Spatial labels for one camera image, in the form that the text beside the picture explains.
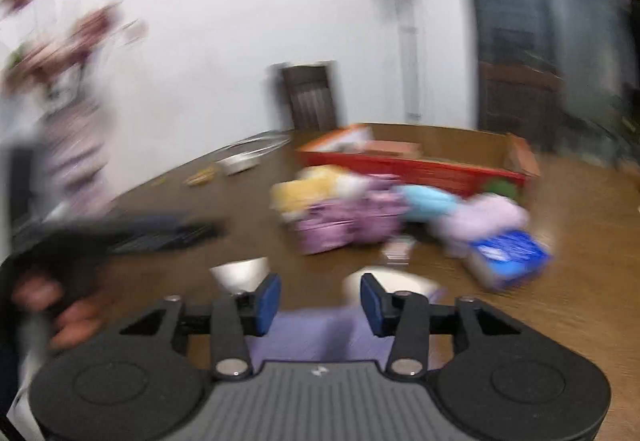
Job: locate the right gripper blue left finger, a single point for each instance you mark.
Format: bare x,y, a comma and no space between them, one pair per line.
233,318

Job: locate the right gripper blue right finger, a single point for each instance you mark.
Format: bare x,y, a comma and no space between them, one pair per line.
404,316

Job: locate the white round sponge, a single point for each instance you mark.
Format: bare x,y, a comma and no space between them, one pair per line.
392,280

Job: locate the white wedge sponge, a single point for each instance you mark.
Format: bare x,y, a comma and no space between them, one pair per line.
243,276

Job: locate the purple cleaning cloth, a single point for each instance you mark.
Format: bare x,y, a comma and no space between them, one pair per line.
320,335

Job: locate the blue tissue pack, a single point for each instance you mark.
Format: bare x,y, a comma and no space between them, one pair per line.
505,260

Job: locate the light blue plush toy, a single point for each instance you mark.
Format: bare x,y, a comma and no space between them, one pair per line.
425,203

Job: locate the yellow white plush toy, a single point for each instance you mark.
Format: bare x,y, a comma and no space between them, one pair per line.
313,185

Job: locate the pink layered sponge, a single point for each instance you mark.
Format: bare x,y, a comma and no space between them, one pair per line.
387,148

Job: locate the person's left hand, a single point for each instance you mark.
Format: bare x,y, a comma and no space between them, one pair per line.
71,323

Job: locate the pink ceramic vase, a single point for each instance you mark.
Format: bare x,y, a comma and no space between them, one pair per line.
72,155

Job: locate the yellow crumbs on table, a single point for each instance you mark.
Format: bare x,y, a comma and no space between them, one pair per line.
204,176

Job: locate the red cardboard box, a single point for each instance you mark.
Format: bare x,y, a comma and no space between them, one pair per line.
459,161

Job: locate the dried pink roses bouquet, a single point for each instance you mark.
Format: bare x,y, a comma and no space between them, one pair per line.
59,42

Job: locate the dark wooden chair left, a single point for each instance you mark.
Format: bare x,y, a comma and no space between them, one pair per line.
306,93

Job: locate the dark wooden chair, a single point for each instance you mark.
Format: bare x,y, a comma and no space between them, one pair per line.
306,93
519,100

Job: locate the dark wooden chair right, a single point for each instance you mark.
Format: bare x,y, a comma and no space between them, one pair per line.
519,100

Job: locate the black framed sliding glass door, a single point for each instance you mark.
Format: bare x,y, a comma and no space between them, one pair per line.
593,45

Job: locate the white charger with cable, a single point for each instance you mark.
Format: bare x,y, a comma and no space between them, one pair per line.
246,154

